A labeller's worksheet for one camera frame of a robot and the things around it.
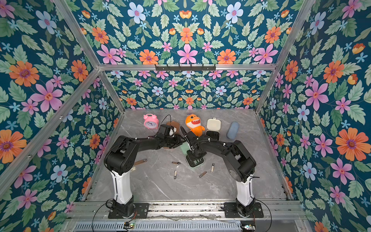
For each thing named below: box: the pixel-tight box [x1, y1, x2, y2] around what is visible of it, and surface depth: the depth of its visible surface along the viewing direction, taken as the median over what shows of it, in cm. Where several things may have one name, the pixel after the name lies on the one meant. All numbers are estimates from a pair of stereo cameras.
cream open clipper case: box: [205, 116, 222, 142], surface depth 110 cm
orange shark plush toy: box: [185, 113, 206, 137], surface depth 104 cm
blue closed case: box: [226, 121, 240, 140], surface depth 107 cm
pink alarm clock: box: [143, 113, 159, 130], surface depth 104 cm
